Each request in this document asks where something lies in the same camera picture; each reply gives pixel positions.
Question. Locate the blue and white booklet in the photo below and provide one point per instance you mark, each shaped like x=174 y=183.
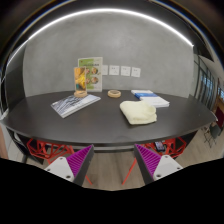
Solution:
x=141 y=93

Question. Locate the grey photo magazine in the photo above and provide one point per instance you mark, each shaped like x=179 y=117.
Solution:
x=73 y=104

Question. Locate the curved ceiling light strip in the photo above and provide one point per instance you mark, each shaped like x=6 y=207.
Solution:
x=110 y=10

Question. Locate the green menu sign stand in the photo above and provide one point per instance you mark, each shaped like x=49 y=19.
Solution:
x=95 y=75

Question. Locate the white book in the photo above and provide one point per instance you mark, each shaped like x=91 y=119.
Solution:
x=156 y=102

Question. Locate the orange sign on wooden base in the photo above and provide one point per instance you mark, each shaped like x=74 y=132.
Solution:
x=80 y=79

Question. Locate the dark-framed glass partition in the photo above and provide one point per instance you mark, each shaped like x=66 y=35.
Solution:
x=205 y=81

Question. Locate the cream knitted towel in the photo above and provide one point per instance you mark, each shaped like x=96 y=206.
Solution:
x=138 y=112

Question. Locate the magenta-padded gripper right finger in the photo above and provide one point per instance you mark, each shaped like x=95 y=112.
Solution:
x=166 y=165

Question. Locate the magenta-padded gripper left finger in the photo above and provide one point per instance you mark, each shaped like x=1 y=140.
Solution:
x=61 y=166

